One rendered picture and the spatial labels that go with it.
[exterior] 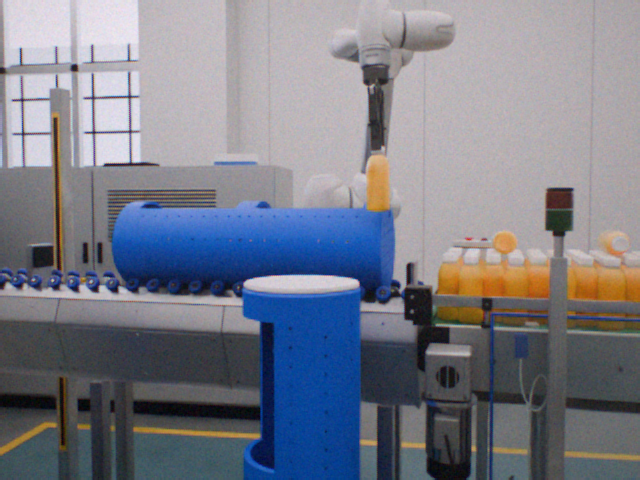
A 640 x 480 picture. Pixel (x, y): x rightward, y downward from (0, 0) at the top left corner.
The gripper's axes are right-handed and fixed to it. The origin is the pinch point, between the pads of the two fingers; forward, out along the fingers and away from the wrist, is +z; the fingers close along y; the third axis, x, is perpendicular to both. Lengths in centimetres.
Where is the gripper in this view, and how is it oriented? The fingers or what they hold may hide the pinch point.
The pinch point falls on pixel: (377, 140)
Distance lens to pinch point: 182.8
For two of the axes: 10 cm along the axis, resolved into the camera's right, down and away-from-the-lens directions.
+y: -2.9, -0.5, -9.6
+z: 0.3, 10.0, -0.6
